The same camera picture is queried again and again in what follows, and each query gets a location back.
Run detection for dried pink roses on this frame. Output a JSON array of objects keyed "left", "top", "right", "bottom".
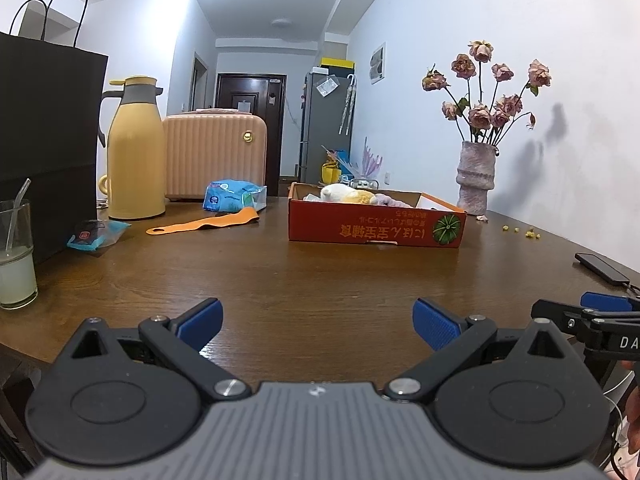
[{"left": 421, "top": 39, "right": 553, "bottom": 147}]

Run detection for peach ribbed suitcase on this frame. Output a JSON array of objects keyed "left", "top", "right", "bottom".
[{"left": 162, "top": 108, "right": 268, "bottom": 202}]

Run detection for white yellow fluffy plush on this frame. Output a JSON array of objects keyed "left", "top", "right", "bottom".
[{"left": 319, "top": 183, "right": 376, "bottom": 206}]

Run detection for mottled pink vase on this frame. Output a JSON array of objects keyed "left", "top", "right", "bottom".
[{"left": 455, "top": 141, "right": 500, "bottom": 216}]

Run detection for hanging white umbrella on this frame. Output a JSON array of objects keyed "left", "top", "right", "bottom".
[{"left": 339, "top": 74, "right": 357, "bottom": 136}]

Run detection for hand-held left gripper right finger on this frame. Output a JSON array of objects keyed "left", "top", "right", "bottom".
[{"left": 385, "top": 297, "right": 576, "bottom": 403}]

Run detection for small blue packet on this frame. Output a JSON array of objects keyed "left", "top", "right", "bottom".
[{"left": 66, "top": 219, "right": 132, "bottom": 252}]

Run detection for drinking glass with pale drink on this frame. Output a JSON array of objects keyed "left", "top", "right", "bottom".
[{"left": 0, "top": 199, "right": 39, "bottom": 311}]

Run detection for lavender fuzzy headband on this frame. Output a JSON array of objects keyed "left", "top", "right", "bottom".
[{"left": 372, "top": 192, "right": 416, "bottom": 209}]

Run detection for grey refrigerator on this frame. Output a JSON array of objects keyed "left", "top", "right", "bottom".
[{"left": 299, "top": 71, "right": 357, "bottom": 186}]

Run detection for yellow thermos jug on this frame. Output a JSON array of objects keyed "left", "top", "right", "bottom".
[{"left": 97, "top": 76, "right": 167, "bottom": 221}]

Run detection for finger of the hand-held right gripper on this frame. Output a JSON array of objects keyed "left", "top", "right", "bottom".
[
  {"left": 581, "top": 291, "right": 640, "bottom": 311},
  {"left": 531, "top": 299, "right": 596, "bottom": 331}
]

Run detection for orange shoehorn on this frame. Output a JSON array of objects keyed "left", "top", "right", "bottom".
[{"left": 145, "top": 207, "right": 260, "bottom": 237}]

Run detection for yellow crumbs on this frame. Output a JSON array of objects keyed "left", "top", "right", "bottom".
[{"left": 501, "top": 224, "right": 543, "bottom": 240}]

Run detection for purple wall decoration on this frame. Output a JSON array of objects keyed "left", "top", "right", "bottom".
[{"left": 362, "top": 137, "right": 383, "bottom": 178}]

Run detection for orange cardboard box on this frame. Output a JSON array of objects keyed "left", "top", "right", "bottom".
[{"left": 288, "top": 182, "right": 467, "bottom": 249}]

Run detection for dark brown door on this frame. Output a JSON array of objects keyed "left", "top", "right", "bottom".
[{"left": 216, "top": 72, "right": 287, "bottom": 181}]

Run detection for black phone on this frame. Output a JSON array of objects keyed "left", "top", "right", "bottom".
[{"left": 574, "top": 252, "right": 632, "bottom": 287}]

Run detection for blue wet wipes pack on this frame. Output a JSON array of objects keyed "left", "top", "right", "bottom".
[{"left": 202, "top": 180, "right": 268, "bottom": 212}]

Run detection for side room door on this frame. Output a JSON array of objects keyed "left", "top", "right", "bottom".
[{"left": 191, "top": 52, "right": 208, "bottom": 111}]

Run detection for wall picture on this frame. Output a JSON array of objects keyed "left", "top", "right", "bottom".
[{"left": 369, "top": 41, "right": 387, "bottom": 85}]

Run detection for clear drinking straw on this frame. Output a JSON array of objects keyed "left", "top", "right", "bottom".
[{"left": 5, "top": 178, "right": 32, "bottom": 251}]

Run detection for black paper bag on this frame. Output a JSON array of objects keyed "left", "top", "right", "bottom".
[{"left": 0, "top": 0, "right": 109, "bottom": 266}]

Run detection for white cable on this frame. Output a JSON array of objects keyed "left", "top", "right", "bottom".
[{"left": 602, "top": 370, "right": 640, "bottom": 476}]

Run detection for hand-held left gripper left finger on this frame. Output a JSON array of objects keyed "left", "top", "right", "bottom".
[{"left": 59, "top": 297, "right": 251, "bottom": 403}]

